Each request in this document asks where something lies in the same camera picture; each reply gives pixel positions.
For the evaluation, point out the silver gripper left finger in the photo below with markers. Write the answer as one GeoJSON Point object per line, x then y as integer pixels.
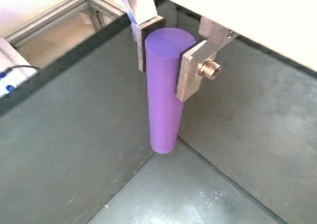
{"type": "Point", "coordinates": [146, 20]}

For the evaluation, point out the purple round cylinder peg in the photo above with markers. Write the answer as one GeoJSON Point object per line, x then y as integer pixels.
{"type": "Point", "coordinates": [165, 44]}

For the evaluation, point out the aluminium frame profile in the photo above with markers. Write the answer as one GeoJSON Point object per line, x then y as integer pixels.
{"type": "Point", "coordinates": [96, 9]}

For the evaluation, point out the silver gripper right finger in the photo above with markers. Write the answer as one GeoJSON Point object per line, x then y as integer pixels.
{"type": "Point", "coordinates": [198, 63]}

